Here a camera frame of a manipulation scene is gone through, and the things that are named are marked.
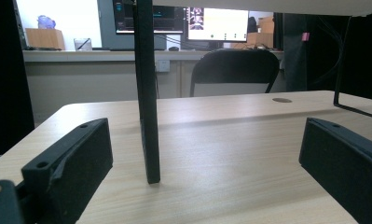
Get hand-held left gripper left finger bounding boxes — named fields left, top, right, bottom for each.
left=21, top=117, right=115, bottom=224

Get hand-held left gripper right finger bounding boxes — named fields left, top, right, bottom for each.
left=298, top=117, right=372, bottom=224

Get black shelf with metal legs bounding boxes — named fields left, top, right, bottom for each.
left=132, top=0, right=372, bottom=185

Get grey counter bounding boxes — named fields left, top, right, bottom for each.
left=21, top=49, right=284, bottom=63

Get grey curtain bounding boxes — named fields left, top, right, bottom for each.
left=282, top=13, right=310, bottom=92

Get clear cup with pen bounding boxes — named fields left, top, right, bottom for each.
left=73, top=37, right=93, bottom=51

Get black keyboard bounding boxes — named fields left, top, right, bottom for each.
left=92, top=47, right=136, bottom=52

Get cardboard box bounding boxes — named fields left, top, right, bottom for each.
left=24, top=27, right=66, bottom=51

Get purple object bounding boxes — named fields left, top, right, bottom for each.
left=36, top=14, right=57, bottom=30

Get black folding chair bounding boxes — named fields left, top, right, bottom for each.
left=189, top=49, right=282, bottom=98

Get stacked cardboard boxes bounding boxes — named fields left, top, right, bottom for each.
left=246, top=16, right=275, bottom=49

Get dark screen monitor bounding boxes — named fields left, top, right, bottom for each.
left=112, top=0, right=186, bottom=35

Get bright screen monitor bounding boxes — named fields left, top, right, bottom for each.
left=186, top=7, right=250, bottom=43

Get white wall socket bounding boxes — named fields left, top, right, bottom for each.
left=155, top=59, right=172, bottom=74

